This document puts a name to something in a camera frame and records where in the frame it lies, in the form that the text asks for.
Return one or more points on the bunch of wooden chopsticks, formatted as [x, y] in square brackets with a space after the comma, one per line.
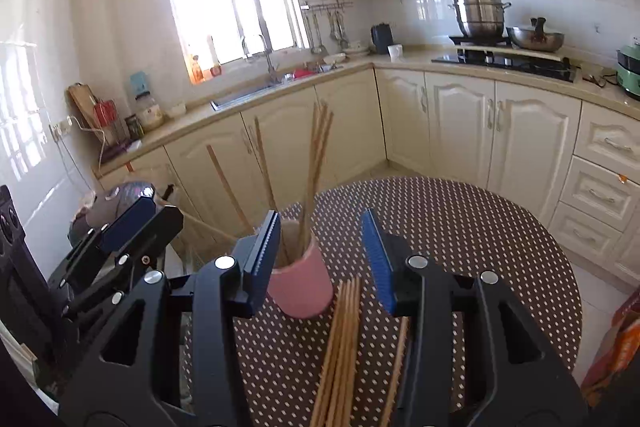
[316, 167]

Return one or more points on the red sink item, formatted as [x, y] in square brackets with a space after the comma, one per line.
[302, 73]

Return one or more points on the pinkish rag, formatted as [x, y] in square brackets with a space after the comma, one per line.
[87, 203]

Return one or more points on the metal utensil rail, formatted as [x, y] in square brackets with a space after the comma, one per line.
[325, 4]

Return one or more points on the dark rice cooker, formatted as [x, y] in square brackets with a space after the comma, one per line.
[127, 188]

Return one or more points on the green electric pot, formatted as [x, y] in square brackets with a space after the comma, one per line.
[630, 72]

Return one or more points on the hanging metal spatula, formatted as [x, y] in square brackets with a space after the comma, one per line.
[340, 32]

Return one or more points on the black gas stove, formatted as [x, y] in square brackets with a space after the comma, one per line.
[500, 59]

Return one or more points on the steel faucet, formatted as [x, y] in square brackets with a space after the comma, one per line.
[270, 62]

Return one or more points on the brown polka-dot tablecloth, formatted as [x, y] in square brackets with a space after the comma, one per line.
[475, 257]

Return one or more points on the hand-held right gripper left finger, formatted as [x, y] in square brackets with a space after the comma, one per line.
[262, 257]

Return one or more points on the wall socket with charger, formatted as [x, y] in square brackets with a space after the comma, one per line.
[61, 129]

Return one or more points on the pile of wooden chopsticks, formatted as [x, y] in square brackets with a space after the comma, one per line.
[345, 347]

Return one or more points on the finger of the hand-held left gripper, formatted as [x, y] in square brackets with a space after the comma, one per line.
[117, 289]
[125, 227]

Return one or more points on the black kettle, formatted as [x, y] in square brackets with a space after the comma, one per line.
[382, 39]

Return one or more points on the hanging metal ladle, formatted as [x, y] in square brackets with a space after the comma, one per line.
[315, 42]

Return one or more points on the small white cup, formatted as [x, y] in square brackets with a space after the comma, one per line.
[395, 52]

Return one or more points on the large clear jar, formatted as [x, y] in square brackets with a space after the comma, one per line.
[150, 116]

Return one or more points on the shallow white bowl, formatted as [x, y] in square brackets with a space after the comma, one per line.
[334, 58]

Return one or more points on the small red jar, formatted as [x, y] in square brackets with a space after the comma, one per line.
[216, 70]

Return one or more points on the white ceramic bowl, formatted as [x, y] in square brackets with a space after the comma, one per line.
[176, 111]

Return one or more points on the small dark jar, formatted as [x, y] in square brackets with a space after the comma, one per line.
[134, 127]

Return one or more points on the orange bottle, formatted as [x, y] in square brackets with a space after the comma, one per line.
[197, 71]

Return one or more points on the cream base cabinets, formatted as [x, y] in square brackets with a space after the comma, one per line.
[450, 122]

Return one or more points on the beige kitchen countertop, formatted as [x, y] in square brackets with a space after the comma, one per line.
[350, 66]

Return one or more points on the blue wall item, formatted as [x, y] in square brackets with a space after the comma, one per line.
[140, 83]

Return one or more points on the steel wok with lid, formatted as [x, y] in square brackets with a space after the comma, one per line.
[535, 39]

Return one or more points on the steel sink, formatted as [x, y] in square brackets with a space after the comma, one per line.
[240, 97]

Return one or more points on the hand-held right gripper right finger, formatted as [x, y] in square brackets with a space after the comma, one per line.
[377, 262]

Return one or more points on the orange snack bag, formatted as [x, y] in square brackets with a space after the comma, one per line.
[615, 347]

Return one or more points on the wooden cutting board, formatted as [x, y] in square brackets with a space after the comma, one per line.
[82, 102]

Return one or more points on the pink cup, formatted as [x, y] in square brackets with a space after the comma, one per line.
[305, 287]

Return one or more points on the steel steamer pot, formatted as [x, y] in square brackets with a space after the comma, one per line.
[480, 14]

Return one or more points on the wooden chopstick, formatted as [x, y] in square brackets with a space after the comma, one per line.
[210, 227]

